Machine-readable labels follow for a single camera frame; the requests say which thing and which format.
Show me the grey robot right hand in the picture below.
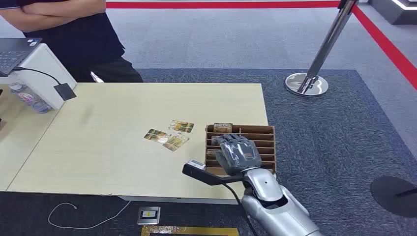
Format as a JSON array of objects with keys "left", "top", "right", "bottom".
[{"left": 213, "top": 133, "right": 262, "bottom": 177}]

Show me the long red barrier belt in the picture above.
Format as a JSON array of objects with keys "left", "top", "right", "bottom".
[{"left": 106, "top": 0, "right": 341, "bottom": 9}]

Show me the brown cardboard card holder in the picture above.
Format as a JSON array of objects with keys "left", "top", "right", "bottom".
[{"left": 204, "top": 123, "right": 276, "bottom": 177}]

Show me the person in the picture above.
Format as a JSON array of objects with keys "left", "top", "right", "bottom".
[{"left": 0, "top": 0, "right": 144, "bottom": 83}]

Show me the grey lit platform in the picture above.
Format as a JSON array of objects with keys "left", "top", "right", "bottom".
[{"left": 368, "top": 0, "right": 417, "bottom": 26}]

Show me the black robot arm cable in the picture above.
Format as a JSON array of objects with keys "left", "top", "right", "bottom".
[{"left": 221, "top": 182, "right": 259, "bottom": 236}]

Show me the clear plastic water bottle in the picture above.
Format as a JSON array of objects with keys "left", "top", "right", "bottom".
[{"left": 8, "top": 83, "right": 54, "bottom": 114}]

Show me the white cable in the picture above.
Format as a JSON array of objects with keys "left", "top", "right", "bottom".
[{"left": 48, "top": 200, "right": 132, "bottom": 230}]

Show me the dark grey laptop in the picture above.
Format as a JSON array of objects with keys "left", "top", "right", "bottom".
[{"left": 0, "top": 37, "right": 43, "bottom": 77}]

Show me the metal floor socket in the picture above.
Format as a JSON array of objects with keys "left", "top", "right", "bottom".
[{"left": 137, "top": 206, "right": 161, "bottom": 226}]

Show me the dark blue rug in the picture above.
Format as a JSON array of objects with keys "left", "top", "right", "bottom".
[{"left": 0, "top": 68, "right": 417, "bottom": 236}]

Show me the white box stand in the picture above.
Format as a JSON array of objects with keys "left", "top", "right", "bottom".
[{"left": 8, "top": 43, "right": 78, "bottom": 111}]

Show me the black laptop cable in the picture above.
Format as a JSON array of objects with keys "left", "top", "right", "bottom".
[{"left": 12, "top": 66, "right": 62, "bottom": 86}]

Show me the chrome stanchion post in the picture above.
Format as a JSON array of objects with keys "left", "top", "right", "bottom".
[{"left": 284, "top": 0, "right": 359, "bottom": 98}]

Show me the black flat adapter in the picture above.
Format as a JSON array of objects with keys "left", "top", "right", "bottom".
[{"left": 53, "top": 83, "right": 78, "bottom": 101}]

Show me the gold floor frame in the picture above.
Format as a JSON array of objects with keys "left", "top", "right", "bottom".
[{"left": 141, "top": 225, "right": 240, "bottom": 236}]

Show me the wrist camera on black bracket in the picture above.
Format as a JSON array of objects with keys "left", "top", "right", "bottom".
[{"left": 181, "top": 159, "right": 251, "bottom": 187}]

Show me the green yellow printed card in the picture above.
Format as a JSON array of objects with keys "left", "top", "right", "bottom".
[
  {"left": 144, "top": 129, "right": 172, "bottom": 144},
  {"left": 168, "top": 120, "right": 195, "bottom": 134},
  {"left": 162, "top": 133, "right": 190, "bottom": 152}
]

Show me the black round floor base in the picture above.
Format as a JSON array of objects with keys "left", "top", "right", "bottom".
[{"left": 370, "top": 176, "right": 417, "bottom": 218}]

